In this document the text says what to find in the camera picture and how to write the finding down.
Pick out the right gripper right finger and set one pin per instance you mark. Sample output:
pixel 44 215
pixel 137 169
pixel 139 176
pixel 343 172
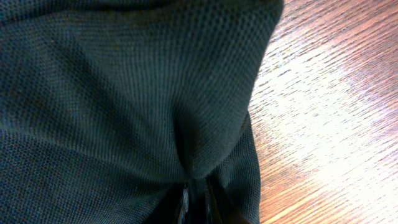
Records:
pixel 222 210

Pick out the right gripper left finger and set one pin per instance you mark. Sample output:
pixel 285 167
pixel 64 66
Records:
pixel 183 211

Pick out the black t-shirt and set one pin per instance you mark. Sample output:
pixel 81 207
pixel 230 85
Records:
pixel 108 108

